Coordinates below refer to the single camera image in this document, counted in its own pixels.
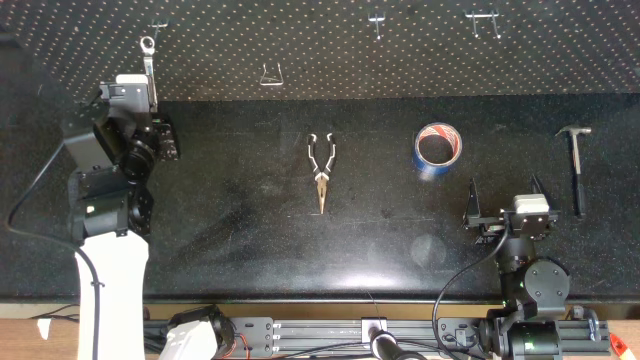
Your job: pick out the mounting rail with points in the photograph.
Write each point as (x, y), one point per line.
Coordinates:
(325, 332)

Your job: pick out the metal hook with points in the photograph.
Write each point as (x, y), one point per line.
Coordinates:
(271, 83)
(482, 15)
(377, 22)
(160, 23)

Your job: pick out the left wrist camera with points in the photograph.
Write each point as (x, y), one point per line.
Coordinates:
(127, 95)

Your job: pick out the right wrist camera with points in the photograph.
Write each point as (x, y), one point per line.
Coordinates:
(530, 204)

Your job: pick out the wrench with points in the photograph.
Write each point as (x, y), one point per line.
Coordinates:
(148, 65)

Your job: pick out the white tape scrap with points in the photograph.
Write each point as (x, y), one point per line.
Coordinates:
(44, 327)

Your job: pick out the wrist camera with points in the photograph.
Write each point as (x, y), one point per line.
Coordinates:
(530, 204)
(127, 95)

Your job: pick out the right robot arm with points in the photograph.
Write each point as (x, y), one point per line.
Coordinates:
(542, 287)

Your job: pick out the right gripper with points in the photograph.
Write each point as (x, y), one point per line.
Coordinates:
(534, 225)

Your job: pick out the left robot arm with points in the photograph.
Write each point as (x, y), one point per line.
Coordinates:
(120, 300)

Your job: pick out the black and white pliers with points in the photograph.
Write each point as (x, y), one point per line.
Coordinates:
(322, 177)

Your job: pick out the hammer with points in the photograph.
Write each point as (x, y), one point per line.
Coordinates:
(576, 155)

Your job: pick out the black pegboard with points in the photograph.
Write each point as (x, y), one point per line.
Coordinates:
(320, 55)

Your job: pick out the roll of blue tape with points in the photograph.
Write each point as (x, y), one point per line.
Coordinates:
(425, 167)

